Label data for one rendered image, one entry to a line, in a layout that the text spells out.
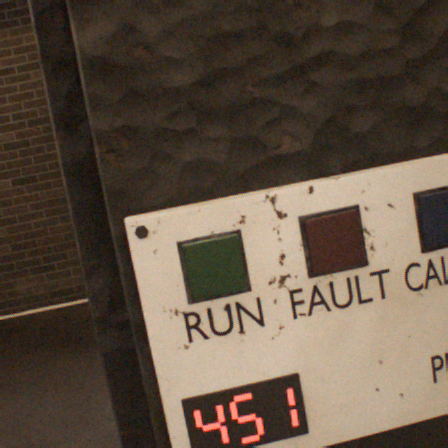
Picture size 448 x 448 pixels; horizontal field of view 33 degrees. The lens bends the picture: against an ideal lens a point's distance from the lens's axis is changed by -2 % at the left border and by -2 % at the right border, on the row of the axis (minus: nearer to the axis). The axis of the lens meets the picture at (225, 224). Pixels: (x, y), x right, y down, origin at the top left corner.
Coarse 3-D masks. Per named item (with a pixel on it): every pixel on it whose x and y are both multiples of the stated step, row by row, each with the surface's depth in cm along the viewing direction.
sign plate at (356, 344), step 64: (256, 192) 51; (320, 192) 50; (384, 192) 51; (256, 256) 50; (384, 256) 51; (192, 320) 50; (256, 320) 50; (320, 320) 51; (384, 320) 52; (192, 384) 50; (256, 384) 51; (320, 384) 52; (384, 384) 52
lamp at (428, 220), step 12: (444, 192) 51; (420, 204) 51; (432, 204) 51; (444, 204) 51; (432, 216) 51; (444, 216) 51; (432, 228) 51; (444, 228) 51; (432, 240) 51; (444, 240) 51
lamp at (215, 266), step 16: (208, 240) 49; (224, 240) 49; (192, 256) 49; (208, 256) 49; (224, 256) 49; (240, 256) 49; (192, 272) 49; (208, 272) 49; (224, 272) 49; (240, 272) 49; (192, 288) 49; (208, 288) 49; (224, 288) 49; (240, 288) 49
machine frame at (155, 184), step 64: (64, 0) 56; (128, 0) 49; (192, 0) 50; (256, 0) 50; (320, 0) 51; (384, 0) 51; (64, 64) 57; (128, 64) 49; (192, 64) 50; (256, 64) 51; (320, 64) 51; (384, 64) 52; (64, 128) 57; (128, 128) 50; (192, 128) 50; (256, 128) 51; (320, 128) 52; (384, 128) 52; (128, 192) 50; (192, 192) 51; (128, 256) 51; (128, 320) 60; (128, 384) 60
